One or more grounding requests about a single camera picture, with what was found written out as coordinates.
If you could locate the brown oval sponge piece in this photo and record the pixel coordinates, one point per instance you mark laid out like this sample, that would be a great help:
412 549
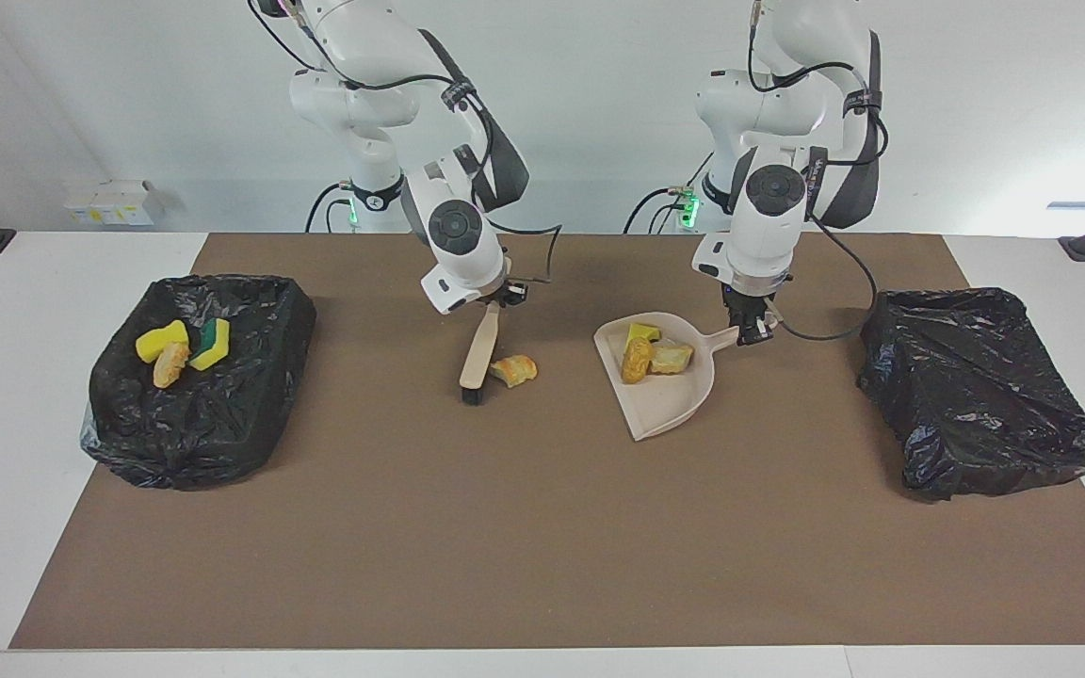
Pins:
638 361

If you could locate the yellow rectangular sponge piece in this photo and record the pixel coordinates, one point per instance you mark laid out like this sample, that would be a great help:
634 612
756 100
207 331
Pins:
160 339

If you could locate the white cardboard box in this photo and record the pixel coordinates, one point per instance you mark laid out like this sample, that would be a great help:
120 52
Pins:
114 200

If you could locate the beige hand brush black bristles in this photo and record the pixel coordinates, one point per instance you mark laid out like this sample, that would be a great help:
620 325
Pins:
481 348

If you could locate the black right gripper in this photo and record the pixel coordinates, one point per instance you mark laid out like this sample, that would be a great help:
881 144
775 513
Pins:
510 294

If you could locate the notched yellow sponge piece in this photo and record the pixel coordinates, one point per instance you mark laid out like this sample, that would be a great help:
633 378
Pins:
213 347

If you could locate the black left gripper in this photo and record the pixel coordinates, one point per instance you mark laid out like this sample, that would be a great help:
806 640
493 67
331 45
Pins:
748 303

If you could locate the yellow wedge sponge piece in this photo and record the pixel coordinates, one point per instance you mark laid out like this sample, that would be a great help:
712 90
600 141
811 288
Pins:
641 331

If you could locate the brown table mat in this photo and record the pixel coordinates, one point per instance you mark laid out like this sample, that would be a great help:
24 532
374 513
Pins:
552 565

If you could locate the black bag lined bin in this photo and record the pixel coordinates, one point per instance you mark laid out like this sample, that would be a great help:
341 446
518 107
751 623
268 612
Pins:
222 424
976 395

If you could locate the beige torn sponge piece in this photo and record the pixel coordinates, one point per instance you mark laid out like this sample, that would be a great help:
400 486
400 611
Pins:
170 365

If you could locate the beige plastic dustpan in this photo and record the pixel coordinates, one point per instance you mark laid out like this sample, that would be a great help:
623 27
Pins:
660 405

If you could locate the orange striped sponge piece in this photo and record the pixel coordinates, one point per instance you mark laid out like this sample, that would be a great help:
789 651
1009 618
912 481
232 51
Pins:
514 370

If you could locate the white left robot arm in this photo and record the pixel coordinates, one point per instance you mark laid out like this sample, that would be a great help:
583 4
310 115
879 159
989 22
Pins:
769 240

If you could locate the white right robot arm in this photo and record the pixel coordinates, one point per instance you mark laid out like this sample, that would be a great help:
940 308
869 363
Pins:
477 268

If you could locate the pale greenish beige sponge piece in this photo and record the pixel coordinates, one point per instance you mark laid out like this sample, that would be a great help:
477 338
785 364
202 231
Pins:
672 358

